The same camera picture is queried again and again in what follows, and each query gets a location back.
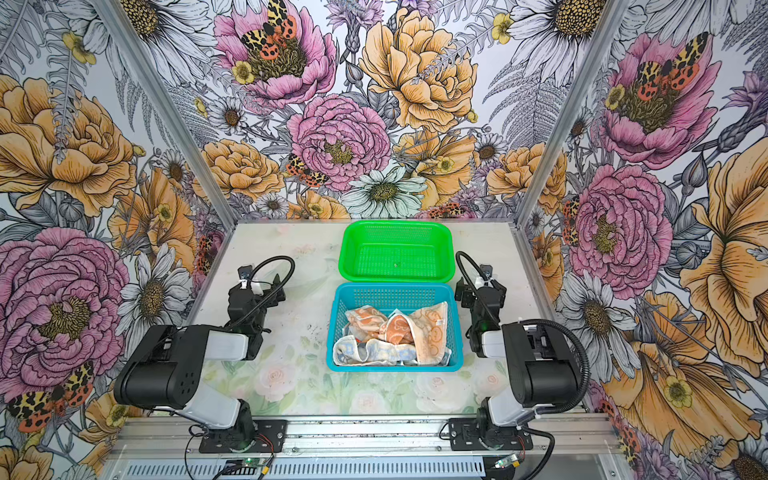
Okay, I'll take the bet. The white vented strip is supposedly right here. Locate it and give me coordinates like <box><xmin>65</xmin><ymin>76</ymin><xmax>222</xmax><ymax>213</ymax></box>
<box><xmin>108</xmin><ymin>456</ymin><xmax>486</xmax><ymax>479</ymax></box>

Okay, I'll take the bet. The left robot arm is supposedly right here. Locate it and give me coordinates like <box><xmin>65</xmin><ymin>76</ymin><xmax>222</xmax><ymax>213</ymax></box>
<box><xmin>114</xmin><ymin>255</ymin><xmax>295</xmax><ymax>451</ymax></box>

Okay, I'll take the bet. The green circuit board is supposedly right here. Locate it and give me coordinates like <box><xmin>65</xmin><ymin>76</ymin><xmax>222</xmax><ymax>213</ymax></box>
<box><xmin>226</xmin><ymin>458</ymin><xmax>268</xmax><ymax>475</ymax></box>

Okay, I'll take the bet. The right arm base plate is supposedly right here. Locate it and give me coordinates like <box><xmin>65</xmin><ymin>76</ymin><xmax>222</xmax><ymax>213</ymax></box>
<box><xmin>447</xmin><ymin>418</ymin><xmax>533</xmax><ymax>452</ymax></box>

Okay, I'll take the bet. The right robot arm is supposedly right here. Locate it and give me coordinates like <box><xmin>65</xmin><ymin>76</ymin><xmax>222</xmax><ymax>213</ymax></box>
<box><xmin>448</xmin><ymin>280</ymin><xmax>590</xmax><ymax>451</ymax></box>

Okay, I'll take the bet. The teal plastic basket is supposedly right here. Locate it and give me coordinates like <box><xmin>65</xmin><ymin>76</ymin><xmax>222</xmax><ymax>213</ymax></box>
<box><xmin>326</xmin><ymin>283</ymin><xmax>464</xmax><ymax>373</ymax></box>

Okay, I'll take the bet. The cream orange patterned towel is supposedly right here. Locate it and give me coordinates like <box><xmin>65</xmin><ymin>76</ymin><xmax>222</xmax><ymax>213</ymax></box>
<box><xmin>342</xmin><ymin>302</ymin><xmax>452</xmax><ymax>367</ymax></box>

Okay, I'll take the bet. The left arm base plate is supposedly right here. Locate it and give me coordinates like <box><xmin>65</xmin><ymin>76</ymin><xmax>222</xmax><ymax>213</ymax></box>
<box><xmin>198</xmin><ymin>419</ymin><xmax>288</xmax><ymax>454</ymax></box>

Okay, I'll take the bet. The aluminium front rail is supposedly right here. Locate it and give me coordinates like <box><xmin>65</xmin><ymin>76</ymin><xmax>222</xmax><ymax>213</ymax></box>
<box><xmin>108</xmin><ymin>412</ymin><xmax>621</xmax><ymax>461</ymax></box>

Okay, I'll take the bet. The blue white patterned towel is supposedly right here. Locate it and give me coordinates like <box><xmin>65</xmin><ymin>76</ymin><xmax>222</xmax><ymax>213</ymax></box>
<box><xmin>332</xmin><ymin>335</ymin><xmax>418</xmax><ymax>367</ymax></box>

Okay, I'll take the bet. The green plastic basket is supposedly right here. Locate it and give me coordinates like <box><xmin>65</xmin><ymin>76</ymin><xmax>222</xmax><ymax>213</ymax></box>
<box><xmin>338</xmin><ymin>220</ymin><xmax>456</xmax><ymax>283</ymax></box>

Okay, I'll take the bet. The orange bunny towel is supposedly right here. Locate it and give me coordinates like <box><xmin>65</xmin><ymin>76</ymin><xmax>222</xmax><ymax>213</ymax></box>
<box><xmin>382</xmin><ymin>312</ymin><xmax>415</xmax><ymax>345</ymax></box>

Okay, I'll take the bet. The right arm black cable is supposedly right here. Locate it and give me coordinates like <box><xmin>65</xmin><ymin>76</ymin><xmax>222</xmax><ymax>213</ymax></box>
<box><xmin>455</xmin><ymin>250</ymin><xmax>592</xmax><ymax>480</ymax></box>

